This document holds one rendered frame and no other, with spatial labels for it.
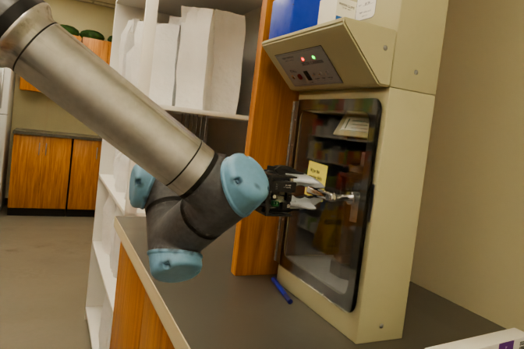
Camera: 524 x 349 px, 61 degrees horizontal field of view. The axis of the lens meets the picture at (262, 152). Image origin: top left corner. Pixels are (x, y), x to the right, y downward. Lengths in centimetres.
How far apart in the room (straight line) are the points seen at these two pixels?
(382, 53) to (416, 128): 16
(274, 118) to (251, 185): 57
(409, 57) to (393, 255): 37
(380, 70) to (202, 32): 129
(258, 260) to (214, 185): 62
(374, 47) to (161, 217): 45
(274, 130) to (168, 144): 59
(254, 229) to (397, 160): 44
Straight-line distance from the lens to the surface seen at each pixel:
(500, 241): 119
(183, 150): 55
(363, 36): 79
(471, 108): 126
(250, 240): 113
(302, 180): 82
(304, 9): 97
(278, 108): 111
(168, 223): 64
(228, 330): 87
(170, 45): 208
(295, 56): 95
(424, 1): 89
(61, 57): 55
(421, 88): 87
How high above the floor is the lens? 131
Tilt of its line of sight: 3 degrees down
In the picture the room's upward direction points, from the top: 7 degrees clockwise
